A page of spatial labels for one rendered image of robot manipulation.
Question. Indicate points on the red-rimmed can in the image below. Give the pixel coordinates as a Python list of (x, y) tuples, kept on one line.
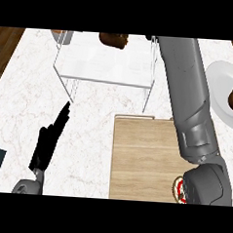
[(177, 190)]

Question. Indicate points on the grey container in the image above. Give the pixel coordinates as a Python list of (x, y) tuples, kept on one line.
[(63, 36)]

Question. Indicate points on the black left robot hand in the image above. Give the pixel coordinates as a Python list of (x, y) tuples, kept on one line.
[(48, 140)]

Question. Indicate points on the white plate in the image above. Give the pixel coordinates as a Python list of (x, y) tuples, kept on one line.
[(221, 92)]

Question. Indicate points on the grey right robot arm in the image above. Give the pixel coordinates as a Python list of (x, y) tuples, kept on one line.
[(187, 103)]

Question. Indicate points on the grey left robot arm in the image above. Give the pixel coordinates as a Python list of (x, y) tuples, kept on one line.
[(29, 186)]

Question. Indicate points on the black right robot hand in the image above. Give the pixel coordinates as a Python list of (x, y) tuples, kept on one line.
[(150, 37)]

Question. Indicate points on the pale wooden tray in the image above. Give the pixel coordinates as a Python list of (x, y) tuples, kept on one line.
[(142, 159)]

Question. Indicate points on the brown sweet potato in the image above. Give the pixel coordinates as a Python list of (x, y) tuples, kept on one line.
[(113, 39)]

